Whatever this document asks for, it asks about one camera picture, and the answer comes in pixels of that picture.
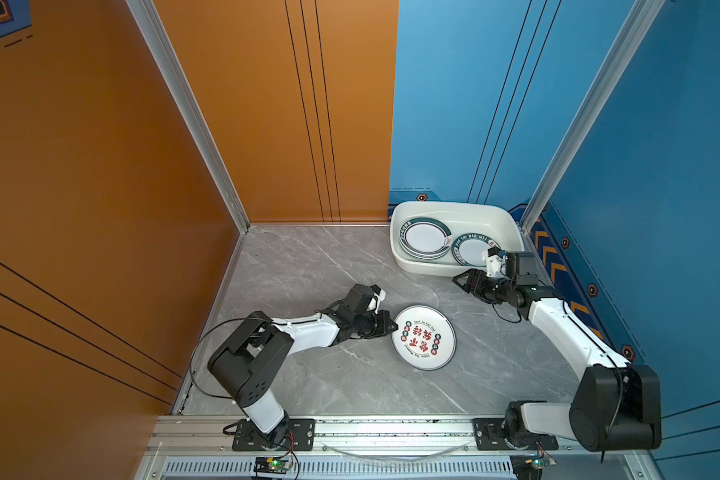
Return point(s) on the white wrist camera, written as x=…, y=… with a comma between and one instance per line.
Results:
x=378, y=296
x=495, y=262

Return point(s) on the green lettered rim plate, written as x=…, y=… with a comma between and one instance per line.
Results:
x=468, y=249

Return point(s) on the green circuit board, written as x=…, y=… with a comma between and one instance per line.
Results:
x=275, y=468
x=531, y=467

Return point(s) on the green circuit board right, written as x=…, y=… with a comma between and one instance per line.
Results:
x=531, y=467

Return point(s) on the white plastic bin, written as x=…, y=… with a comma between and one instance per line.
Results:
x=460, y=218

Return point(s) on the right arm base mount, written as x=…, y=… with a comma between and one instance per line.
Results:
x=494, y=434

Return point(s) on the white plate red characters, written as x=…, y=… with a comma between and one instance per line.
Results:
x=425, y=338

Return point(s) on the aluminium corner post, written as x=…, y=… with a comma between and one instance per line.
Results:
x=151, y=27
x=627, y=41

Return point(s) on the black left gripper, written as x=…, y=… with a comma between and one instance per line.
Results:
x=383, y=317

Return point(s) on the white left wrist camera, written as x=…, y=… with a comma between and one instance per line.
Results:
x=378, y=296

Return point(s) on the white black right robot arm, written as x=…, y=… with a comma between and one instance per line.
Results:
x=617, y=404

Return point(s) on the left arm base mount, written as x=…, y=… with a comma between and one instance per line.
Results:
x=290, y=434

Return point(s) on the green circuit board left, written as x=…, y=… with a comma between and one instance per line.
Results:
x=275, y=468

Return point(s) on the aluminium corner post left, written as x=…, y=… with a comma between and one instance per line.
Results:
x=151, y=27

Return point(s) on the aluminium corner post right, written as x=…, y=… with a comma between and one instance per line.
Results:
x=627, y=41

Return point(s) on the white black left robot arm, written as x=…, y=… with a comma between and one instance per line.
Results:
x=249, y=360

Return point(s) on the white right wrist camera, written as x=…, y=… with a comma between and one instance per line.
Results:
x=495, y=262

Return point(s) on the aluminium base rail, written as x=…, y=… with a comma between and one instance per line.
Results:
x=365, y=435

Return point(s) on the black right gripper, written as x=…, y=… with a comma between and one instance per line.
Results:
x=472, y=275

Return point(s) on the green red rim plate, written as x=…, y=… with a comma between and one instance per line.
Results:
x=425, y=238

